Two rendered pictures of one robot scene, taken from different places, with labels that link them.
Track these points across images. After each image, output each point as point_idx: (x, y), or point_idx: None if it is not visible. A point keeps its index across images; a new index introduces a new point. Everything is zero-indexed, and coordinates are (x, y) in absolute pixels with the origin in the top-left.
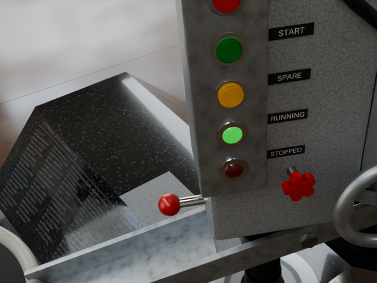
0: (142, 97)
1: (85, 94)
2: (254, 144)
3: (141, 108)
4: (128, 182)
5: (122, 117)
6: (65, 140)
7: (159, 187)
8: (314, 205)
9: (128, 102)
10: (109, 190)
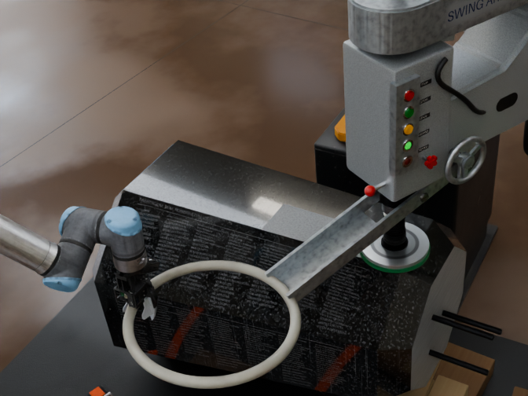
0: (214, 158)
1: (159, 167)
2: (414, 148)
3: (221, 166)
4: (259, 218)
5: (211, 177)
6: (180, 207)
7: (285, 215)
8: (432, 172)
9: (206, 164)
10: (249, 229)
